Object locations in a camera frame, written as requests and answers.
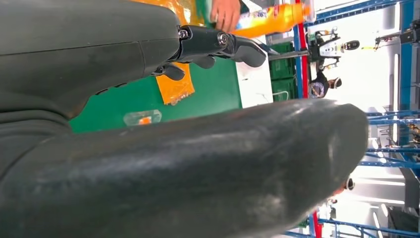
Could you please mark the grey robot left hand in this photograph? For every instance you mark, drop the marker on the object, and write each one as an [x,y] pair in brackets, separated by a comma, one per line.
[164,180]

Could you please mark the green plastic crate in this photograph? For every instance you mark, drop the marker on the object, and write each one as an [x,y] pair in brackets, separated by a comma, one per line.
[283,90]
[282,60]

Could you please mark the white table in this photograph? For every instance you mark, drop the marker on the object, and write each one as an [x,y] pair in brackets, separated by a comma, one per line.
[254,85]

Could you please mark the blue metal rack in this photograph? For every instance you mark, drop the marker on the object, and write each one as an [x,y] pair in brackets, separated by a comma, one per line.
[296,65]

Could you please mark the yellow tape sheet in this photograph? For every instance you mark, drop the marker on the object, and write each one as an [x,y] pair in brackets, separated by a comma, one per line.
[175,88]

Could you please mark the white humanoid robot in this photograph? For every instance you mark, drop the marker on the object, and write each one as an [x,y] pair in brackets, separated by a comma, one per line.
[331,49]

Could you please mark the blue warehouse shelving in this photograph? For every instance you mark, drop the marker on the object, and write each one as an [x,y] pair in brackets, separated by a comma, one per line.
[407,65]

